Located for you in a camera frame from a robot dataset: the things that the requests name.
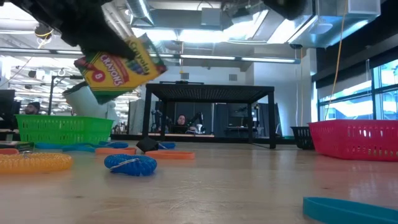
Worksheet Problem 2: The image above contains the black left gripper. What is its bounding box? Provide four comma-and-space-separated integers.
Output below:
11, 0, 137, 61

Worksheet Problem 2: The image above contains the yellow green crayon box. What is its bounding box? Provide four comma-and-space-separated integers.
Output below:
73, 33, 168, 105
0, 140, 35, 154

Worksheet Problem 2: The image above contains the blue rubber band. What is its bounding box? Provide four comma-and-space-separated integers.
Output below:
61, 142, 110, 154
34, 142, 68, 150
302, 196, 398, 224

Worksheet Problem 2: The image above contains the yellow coil keychain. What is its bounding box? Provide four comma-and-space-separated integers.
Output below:
0, 152, 74, 175

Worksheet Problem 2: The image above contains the white mug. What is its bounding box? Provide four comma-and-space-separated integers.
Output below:
62, 81, 121, 129

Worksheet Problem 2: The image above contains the black pole stand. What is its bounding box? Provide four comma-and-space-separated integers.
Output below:
48, 74, 85, 116

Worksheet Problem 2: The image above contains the green plastic basket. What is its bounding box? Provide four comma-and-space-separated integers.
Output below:
14, 114, 114, 146

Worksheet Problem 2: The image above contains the person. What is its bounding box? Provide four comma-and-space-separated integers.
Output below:
169, 114, 200, 135
24, 101, 42, 116

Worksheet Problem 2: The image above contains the linear ceiling light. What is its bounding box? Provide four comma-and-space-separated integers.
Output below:
0, 47, 301, 65

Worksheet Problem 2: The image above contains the grey ceiling unit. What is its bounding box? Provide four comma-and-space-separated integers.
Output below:
200, 7, 223, 27

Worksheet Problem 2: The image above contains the black binder clip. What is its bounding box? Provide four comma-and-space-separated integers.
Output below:
136, 136, 160, 154

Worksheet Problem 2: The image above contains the black monitor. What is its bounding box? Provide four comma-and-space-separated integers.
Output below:
0, 89, 17, 130

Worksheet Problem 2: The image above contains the black mesh shelf riser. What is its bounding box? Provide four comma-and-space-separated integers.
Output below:
142, 81, 277, 150

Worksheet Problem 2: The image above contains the black plastic basket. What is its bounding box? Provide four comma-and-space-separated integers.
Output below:
290, 126, 315, 151

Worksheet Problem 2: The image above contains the red plastic basket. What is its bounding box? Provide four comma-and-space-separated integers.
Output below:
307, 119, 398, 163

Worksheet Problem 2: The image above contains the glass window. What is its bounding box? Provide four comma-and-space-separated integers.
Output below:
317, 58, 398, 122

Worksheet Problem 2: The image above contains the silver round duct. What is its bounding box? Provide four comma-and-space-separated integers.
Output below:
126, 0, 155, 27

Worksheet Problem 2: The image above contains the black ceiling cable reel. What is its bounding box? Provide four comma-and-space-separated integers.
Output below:
33, 23, 54, 40

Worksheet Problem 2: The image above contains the yellow hanging cable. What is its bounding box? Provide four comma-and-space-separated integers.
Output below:
323, 0, 348, 121

